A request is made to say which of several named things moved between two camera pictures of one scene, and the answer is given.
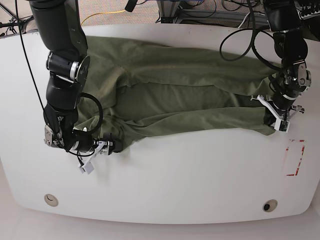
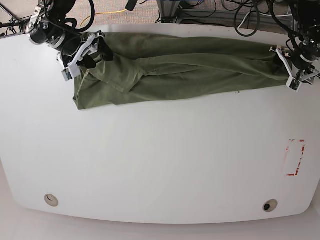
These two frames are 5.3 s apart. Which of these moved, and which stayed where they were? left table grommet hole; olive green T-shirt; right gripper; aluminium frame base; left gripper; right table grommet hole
Moved: right gripper; left gripper; olive green T-shirt
Stayed: right table grommet hole; aluminium frame base; left table grommet hole
